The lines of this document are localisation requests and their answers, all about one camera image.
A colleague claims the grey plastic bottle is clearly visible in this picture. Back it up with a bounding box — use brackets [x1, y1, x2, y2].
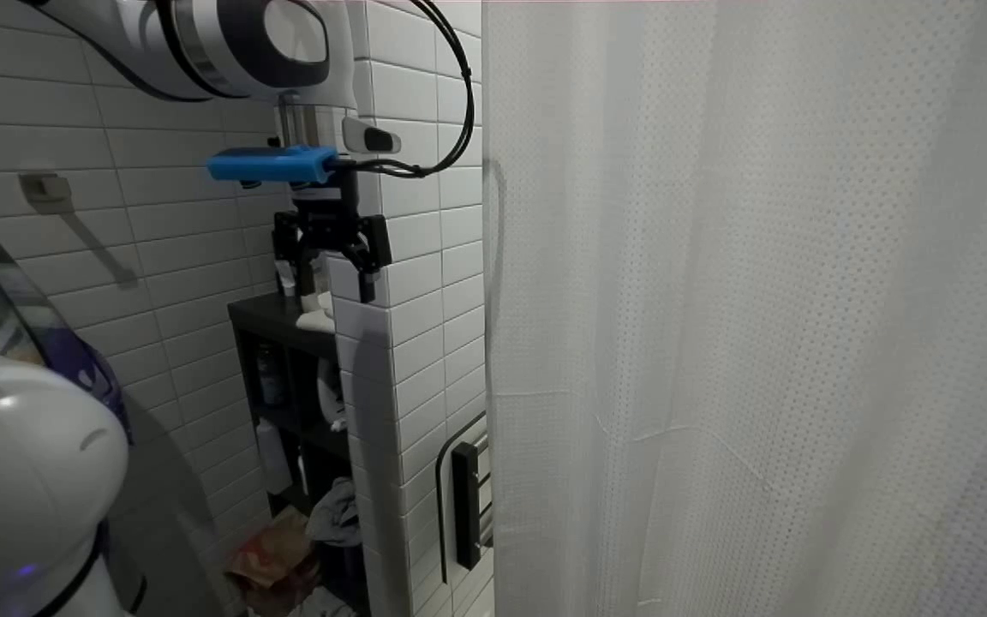
[254, 416, 296, 497]

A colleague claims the white shower curtain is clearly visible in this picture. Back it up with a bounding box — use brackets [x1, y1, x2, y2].
[475, 0, 987, 617]

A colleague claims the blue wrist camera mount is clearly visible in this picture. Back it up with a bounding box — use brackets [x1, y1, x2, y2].
[205, 143, 343, 189]

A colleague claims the brown cardboard box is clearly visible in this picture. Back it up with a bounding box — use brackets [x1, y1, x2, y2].
[224, 507, 325, 617]

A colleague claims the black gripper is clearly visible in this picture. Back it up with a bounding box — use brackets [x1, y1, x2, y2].
[271, 181, 394, 310]

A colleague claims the folding shower seat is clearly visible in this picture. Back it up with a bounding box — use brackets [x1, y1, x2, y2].
[432, 408, 498, 577]

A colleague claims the white folded cloth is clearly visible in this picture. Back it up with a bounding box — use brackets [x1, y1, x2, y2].
[293, 289, 343, 335]

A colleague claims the metal towel bar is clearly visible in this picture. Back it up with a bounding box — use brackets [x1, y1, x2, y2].
[18, 168, 145, 293]

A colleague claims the white plastic bag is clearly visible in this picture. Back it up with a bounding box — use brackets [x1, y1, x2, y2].
[301, 476, 366, 554]

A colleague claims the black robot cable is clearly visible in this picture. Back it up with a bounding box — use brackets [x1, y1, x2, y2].
[335, 0, 480, 181]

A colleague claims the black shelf unit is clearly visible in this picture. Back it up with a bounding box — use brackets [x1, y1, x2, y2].
[226, 289, 374, 617]

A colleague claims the purple cloth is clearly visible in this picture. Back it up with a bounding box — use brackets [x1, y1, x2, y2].
[46, 331, 133, 446]

